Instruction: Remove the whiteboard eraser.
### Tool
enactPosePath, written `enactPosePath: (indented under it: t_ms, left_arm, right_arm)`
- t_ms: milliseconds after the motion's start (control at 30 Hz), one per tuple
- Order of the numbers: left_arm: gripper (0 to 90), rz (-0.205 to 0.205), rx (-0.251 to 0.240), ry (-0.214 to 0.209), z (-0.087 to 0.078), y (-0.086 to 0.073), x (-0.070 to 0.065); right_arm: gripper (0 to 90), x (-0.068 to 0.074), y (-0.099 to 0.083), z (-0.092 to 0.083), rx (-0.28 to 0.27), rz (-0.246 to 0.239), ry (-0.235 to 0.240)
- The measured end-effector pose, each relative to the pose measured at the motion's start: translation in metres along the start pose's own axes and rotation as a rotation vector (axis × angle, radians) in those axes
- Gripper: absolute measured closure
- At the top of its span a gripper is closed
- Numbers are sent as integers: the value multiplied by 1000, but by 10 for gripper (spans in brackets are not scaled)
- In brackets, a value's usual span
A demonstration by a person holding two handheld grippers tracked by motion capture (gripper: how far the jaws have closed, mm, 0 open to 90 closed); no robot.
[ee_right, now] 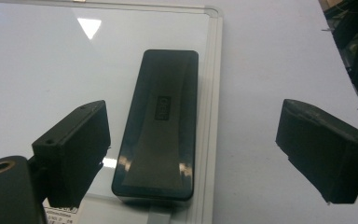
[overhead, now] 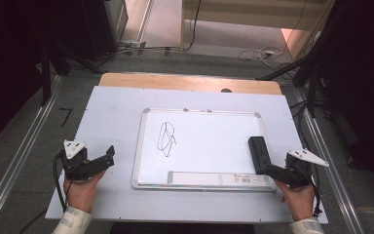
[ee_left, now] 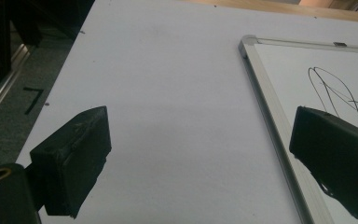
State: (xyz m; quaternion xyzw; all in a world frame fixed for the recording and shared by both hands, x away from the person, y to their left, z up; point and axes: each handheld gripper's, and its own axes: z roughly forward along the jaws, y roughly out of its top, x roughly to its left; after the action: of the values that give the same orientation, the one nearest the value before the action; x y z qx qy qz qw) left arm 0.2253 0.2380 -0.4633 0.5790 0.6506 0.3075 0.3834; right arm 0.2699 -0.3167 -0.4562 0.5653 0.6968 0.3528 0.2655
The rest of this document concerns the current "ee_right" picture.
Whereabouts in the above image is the black whiteboard eraser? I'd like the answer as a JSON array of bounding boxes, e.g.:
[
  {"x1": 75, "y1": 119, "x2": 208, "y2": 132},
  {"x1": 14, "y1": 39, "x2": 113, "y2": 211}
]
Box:
[{"x1": 111, "y1": 49, "x2": 200, "y2": 202}]

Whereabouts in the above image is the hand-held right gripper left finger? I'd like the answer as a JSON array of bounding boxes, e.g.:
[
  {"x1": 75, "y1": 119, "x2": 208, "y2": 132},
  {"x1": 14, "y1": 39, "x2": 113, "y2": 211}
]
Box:
[{"x1": 32, "y1": 100, "x2": 112, "y2": 209}]

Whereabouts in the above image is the white label sticker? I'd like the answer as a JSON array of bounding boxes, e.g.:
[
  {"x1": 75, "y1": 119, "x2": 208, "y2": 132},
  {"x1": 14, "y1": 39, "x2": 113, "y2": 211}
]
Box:
[{"x1": 42, "y1": 204, "x2": 80, "y2": 224}]

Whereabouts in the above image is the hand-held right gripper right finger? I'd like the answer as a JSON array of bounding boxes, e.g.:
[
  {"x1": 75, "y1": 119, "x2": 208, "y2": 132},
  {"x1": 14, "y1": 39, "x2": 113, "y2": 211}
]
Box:
[{"x1": 275, "y1": 98, "x2": 358, "y2": 204}]

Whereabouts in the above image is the white whiteboard with metal frame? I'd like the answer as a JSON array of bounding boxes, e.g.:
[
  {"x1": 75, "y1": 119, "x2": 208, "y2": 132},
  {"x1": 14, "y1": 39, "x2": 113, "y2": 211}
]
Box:
[{"x1": 0, "y1": 0, "x2": 224, "y2": 224}]

